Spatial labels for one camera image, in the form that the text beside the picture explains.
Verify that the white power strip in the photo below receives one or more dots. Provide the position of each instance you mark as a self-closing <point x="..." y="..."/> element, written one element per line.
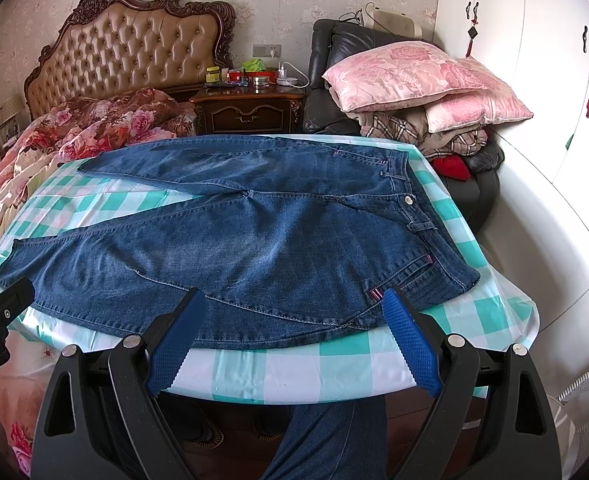
<point x="288" y="81"/>

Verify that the green crumpled bag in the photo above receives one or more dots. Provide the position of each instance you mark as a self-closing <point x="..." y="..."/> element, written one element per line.
<point x="253" y="65"/>

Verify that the floral pink bed quilt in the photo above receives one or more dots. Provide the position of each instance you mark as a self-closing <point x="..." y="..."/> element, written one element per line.
<point x="82" y="128"/>

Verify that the white wardrobe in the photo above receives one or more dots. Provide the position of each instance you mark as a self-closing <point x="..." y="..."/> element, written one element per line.
<point x="538" y="233"/>

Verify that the white electric fan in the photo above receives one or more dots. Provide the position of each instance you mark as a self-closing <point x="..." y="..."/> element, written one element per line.
<point x="570" y="410"/>

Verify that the pink floral pillow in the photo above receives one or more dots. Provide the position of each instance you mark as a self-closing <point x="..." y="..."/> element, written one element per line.
<point x="495" y="105"/>
<point x="400" y="75"/>

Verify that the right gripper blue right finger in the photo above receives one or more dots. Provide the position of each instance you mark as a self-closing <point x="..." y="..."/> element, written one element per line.
<point x="420" y="355"/>

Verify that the plaid folded blanket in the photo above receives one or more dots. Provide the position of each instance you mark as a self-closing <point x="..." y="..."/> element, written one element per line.
<point x="410" y="126"/>

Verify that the blue denim jeans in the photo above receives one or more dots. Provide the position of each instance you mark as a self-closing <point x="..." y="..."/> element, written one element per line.
<point x="291" y="242"/>

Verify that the dark wooden nightstand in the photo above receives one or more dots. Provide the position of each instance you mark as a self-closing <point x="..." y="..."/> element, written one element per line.
<point x="248" y="110"/>

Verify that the red cloth item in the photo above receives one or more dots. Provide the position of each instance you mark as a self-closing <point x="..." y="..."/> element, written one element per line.
<point x="451" y="167"/>

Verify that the yellow lidded jar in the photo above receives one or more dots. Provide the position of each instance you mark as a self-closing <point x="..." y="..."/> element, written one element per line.
<point x="213" y="75"/>

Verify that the upper pink floral pillow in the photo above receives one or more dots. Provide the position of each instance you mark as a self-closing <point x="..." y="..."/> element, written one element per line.
<point x="400" y="75"/>

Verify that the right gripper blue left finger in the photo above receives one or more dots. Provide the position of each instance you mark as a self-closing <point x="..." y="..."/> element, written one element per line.
<point x="170" y="337"/>

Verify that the operator blue jeans leg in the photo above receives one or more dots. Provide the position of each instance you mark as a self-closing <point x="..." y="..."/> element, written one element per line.
<point x="340" y="440"/>

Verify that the black leather armchair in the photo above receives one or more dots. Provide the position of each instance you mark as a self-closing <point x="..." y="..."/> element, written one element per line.
<point x="332" y="42"/>

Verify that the red hanging tassel ornament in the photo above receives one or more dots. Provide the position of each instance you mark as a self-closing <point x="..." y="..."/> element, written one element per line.
<point x="472" y="16"/>

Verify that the lower pink floral pillow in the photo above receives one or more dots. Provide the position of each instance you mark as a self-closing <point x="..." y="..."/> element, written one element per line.
<point x="495" y="105"/>

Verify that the wall power socket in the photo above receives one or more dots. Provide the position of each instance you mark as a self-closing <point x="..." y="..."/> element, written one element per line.
<point x="266" y="50"/>

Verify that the tufted tan leather headboard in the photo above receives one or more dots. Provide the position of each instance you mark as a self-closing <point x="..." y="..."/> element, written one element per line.
<point x="108" y="47"/>

